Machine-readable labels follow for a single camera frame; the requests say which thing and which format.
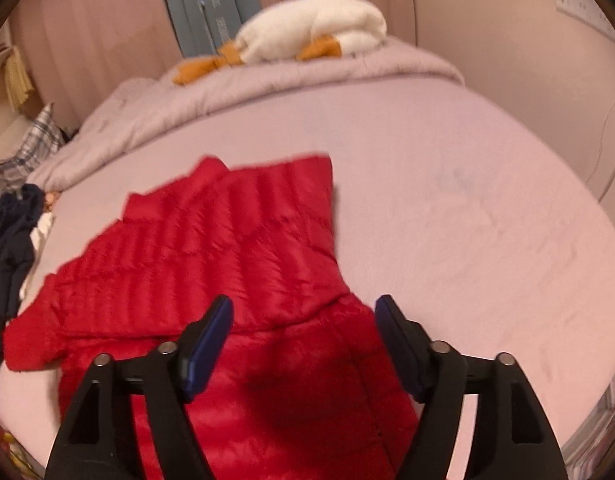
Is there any red down puffer jacket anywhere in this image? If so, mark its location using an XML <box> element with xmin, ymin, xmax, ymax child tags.
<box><xmin>4</xmin><ymin>156</ymin><xmax>418</xmax><ymax>479</ymax></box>

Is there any dark navy clothes pile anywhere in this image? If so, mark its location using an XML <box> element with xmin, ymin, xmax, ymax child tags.
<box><xmin>0</xmin><ymin>184</ymin><xmax>45</xmax><ymax>366</ymax></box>

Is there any plaid grey pillow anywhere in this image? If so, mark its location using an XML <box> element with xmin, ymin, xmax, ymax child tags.
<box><xmin>0</xmin><ymin>103</ymin><xmax>65</xmax><ymax>195</ymax></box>

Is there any grey folded duvet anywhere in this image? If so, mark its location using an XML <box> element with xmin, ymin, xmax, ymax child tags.
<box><xmin>27</xmin><ymin>38</ymin><xmax>465</xmax><ymax>192</ymax></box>

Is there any yellow tassel hanging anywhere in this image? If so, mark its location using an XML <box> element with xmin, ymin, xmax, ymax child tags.
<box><xmin>4</xmin><ymin>47</ymin><xmax>35</xmax><ymax>112</ymax></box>

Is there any pink curtain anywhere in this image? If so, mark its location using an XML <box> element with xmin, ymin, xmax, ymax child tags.
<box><xmin>10</xmin><ymin>0</ymin><xmax>416</xmax><ymax>129</ymax></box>

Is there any blue grey curtain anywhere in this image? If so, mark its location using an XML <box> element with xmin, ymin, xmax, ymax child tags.
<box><xmin>165</xmin><ymin>0</ymin><xmax>262</xmax><ymax>58</ymax></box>

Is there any white goose plush toy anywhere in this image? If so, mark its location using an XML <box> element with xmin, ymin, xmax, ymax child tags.
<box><xmin>173</xmin><ymin>0</ymin><xmax>388</xmax><ymax>86</ymax></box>

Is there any white wall power strip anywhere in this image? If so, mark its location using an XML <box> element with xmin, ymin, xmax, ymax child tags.
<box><xmin>556</xmin><ymin>0</ymin><xmax>615</xmax><ymax>42</ymax></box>

